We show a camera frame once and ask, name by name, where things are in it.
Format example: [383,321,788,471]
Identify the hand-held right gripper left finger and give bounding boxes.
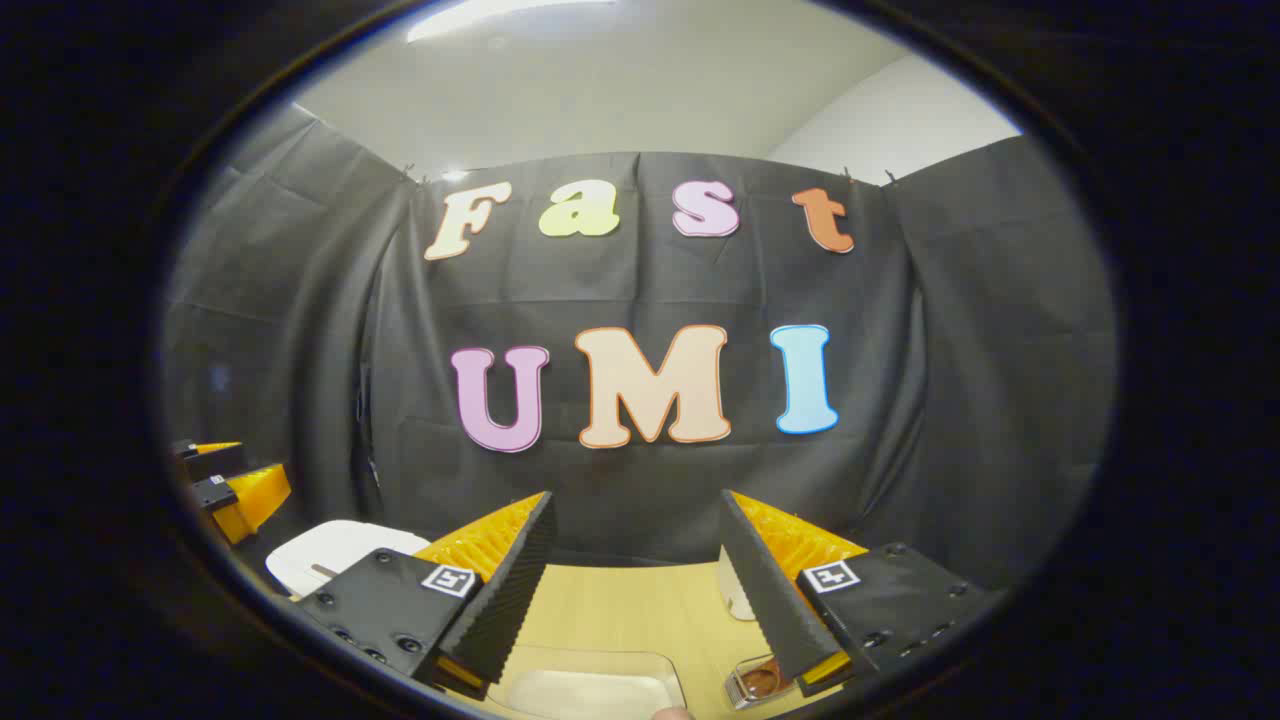
[298,491,558,701]

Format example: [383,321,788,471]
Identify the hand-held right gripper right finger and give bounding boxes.
[718,489,1006,698]

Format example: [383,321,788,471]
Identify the brown wooden spoon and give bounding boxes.
[742,660,791,699]

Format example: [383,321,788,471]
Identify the clear wire chopstick holder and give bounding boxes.
[724,655,801,711]

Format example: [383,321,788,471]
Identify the white rice cooker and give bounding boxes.
[265,519,431,598]

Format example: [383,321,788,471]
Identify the white toaster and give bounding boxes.
[717,545,758,622]

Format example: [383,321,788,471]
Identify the clear plastic container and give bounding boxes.
[488,645,688,720]

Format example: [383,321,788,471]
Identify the black backdrop cloth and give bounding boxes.
[160,100,1119,591]

